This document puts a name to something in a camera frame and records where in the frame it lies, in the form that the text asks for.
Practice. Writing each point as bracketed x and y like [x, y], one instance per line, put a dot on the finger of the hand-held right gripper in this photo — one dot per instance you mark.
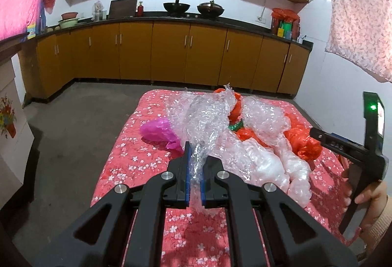
[337, 141]

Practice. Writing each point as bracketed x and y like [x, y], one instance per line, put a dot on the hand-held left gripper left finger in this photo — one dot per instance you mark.
[187, 175]

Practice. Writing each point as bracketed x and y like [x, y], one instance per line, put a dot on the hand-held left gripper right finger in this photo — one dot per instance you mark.
[202, 190]

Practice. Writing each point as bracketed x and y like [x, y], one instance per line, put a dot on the magenta plastic bag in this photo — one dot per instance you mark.
[156, 130]

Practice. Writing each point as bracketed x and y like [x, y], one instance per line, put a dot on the long clear crinkled plastic wrap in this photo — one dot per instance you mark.
[202, 120]

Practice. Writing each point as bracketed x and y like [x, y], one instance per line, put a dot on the person's right forearm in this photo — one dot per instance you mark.
[382, 224]

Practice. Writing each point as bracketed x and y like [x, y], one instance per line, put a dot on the person's right hand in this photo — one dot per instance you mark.
[378, 193]

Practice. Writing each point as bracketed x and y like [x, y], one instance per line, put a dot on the red floral blanket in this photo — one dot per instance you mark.
[137, 169]

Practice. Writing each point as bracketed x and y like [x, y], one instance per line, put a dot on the white plastic bag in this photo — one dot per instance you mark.
[254, 159]
[295, 175]

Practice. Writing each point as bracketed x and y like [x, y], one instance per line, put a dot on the green plastic bag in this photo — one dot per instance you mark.
[235, 126]

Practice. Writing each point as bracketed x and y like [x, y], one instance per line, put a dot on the white cup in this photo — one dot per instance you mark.
[300, 39]

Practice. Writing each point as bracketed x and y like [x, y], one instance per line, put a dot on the pink floral hanging cloth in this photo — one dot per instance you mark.
[358, 19]

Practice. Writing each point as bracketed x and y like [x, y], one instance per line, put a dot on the green box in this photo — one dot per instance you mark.
[288, 30]

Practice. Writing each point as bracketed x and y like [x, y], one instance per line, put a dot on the yellow bottle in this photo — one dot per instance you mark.
[280, 31]

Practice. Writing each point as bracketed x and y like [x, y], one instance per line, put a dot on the wooden lower kitchen cabinets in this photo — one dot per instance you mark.
[171, 52]

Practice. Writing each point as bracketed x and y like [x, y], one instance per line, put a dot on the red bag of goods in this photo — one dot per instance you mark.
[284, 14]

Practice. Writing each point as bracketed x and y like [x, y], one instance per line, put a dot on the black wok with lid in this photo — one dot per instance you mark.
[210, 9]

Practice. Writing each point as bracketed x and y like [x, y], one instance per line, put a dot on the red bottle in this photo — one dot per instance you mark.
[140, 9]

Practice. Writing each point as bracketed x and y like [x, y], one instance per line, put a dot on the dark wooden cutting board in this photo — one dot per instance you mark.
[122, 9]

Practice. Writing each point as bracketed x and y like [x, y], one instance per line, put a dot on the white cabinet with flower sticker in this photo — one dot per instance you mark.
[12, 132]

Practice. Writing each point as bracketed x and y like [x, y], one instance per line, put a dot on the clear glass jar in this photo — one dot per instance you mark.
[98, 11]

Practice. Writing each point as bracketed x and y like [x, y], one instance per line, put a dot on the pink basin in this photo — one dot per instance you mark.
[69, 15]

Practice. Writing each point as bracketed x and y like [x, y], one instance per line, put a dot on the yellow and blue box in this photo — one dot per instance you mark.
[31, 31]

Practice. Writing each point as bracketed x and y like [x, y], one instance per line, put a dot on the red hanging plastic bag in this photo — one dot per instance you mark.
[49, 0]

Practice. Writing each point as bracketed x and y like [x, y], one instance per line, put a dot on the wall outlet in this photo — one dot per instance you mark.
[260, 19]

